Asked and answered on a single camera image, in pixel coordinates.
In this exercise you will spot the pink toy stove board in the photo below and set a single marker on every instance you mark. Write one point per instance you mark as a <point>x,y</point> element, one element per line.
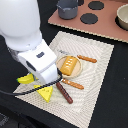
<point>104,27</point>

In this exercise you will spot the toy fork orange handle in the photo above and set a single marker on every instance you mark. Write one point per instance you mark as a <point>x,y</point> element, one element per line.
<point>76,85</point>

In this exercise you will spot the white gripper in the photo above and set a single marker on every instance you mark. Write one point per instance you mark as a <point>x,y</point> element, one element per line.
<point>41,62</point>

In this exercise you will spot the beige woven placemat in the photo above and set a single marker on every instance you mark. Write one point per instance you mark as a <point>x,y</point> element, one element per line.
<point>78,113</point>

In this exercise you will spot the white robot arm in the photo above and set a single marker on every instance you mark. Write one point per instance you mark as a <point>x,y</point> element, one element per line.
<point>20,26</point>

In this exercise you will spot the brown toy sausage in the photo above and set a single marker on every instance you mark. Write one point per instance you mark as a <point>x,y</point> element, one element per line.
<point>64,93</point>

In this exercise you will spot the toy knife orange handle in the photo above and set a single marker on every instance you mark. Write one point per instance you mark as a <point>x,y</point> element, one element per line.
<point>79,56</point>

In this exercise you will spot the beige toy bowl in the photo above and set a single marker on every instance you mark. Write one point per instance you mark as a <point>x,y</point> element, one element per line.
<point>122,14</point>

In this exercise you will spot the beige toy plate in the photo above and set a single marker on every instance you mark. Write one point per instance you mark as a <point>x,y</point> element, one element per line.
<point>76,71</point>

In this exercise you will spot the yellow toy banana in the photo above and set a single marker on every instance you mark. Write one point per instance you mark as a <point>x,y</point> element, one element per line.
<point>26,79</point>

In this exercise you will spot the yellow toy cheese wedge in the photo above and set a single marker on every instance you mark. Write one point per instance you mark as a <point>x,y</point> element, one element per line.
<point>46,93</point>

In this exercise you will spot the grey toy pot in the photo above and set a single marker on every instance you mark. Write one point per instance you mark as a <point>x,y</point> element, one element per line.
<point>67,9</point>

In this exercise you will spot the orange toy bread loaf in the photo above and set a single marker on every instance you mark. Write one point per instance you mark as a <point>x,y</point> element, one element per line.
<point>68,65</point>

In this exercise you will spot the black stove burner disc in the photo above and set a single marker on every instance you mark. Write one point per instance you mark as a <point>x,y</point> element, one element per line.
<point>96,5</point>
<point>89,18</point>

